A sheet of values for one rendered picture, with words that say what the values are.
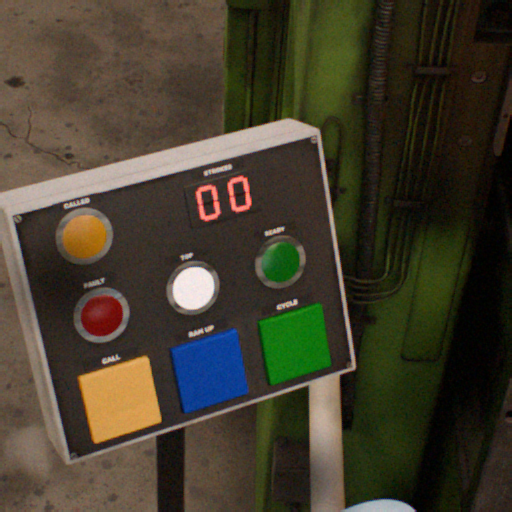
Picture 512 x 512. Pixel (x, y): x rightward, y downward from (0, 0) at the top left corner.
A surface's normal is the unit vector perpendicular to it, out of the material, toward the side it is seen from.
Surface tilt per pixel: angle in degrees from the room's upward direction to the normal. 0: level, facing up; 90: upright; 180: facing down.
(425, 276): 90
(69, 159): 0
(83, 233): 59
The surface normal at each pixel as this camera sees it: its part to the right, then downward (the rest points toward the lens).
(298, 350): 0.38, 0.24
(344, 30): -0.01, 0.73
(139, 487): 0.04, -0.69
